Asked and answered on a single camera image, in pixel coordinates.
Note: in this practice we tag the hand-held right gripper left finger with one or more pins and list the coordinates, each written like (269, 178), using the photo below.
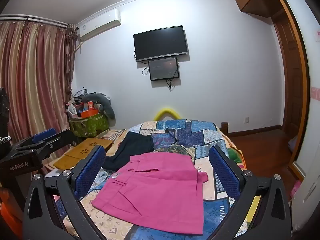
(90, 172)

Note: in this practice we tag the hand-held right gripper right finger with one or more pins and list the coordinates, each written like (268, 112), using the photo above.
(225, 172)

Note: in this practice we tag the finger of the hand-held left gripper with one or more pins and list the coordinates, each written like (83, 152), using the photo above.
(60, 141)
(45, 134)

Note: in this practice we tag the pink pants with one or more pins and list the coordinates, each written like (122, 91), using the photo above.
(155, 190)

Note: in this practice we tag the dark navy pants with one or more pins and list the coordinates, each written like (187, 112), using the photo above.
(132, 147)

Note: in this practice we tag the colourful fleece blanket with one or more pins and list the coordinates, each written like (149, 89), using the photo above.
(235, 155)

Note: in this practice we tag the wooden lap table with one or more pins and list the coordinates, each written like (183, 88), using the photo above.
(77, 152)

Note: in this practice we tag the orange box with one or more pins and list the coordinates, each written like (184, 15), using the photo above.
(88, 112)

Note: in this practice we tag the blue patchwork blanket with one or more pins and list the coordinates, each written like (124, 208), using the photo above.
(195, 135)

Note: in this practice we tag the pink striped curtain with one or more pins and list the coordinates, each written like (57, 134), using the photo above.
(35, 80)

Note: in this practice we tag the yellow foam tube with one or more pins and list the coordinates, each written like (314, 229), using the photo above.
(166, 111)

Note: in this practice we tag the curtain rod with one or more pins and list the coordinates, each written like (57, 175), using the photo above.
(35, 20)

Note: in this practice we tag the small black monitor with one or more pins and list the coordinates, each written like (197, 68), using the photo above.
(163, 68)

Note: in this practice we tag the white air conditioner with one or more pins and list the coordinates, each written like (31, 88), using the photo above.
(100, 25)

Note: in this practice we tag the wooden bed post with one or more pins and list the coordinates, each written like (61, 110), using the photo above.
(224, 127)

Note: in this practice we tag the wooden door frame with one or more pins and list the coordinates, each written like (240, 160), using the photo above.
(300, 80)

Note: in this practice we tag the wall-mounted black television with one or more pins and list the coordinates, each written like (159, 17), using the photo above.
(160, 42)

